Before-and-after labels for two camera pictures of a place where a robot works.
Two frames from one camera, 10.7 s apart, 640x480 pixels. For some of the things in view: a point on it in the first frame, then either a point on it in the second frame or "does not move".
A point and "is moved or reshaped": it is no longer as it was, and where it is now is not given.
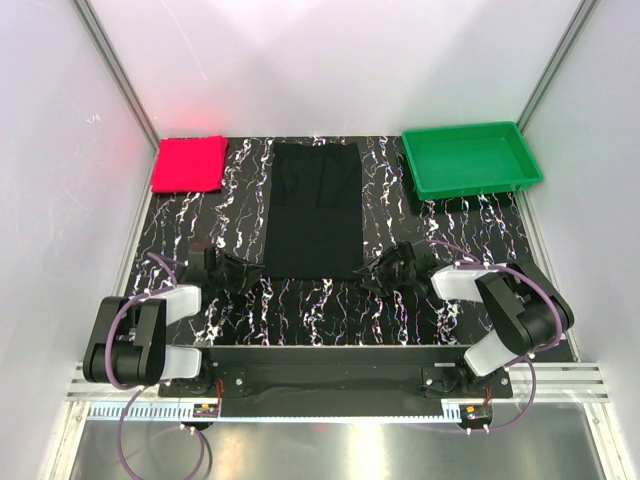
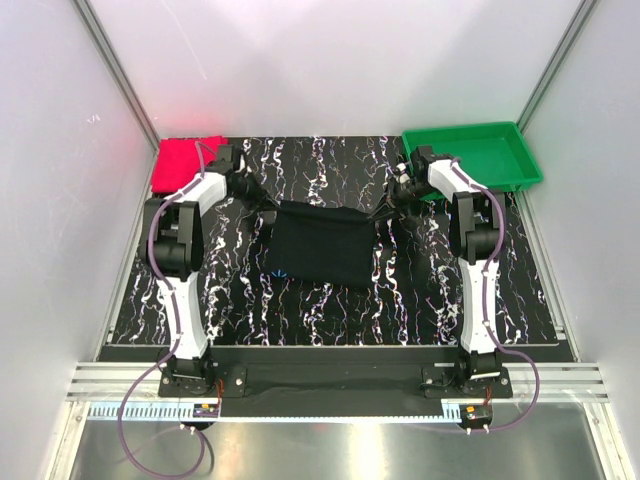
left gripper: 242,282 to 261,199
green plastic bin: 469,160 does not move
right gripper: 382,274 to 391,207
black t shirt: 314,227 is moved or reshaped
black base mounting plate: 339,380 does not move
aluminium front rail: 581,383 does not move
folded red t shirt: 186,165 does not move
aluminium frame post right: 581,17 does not move
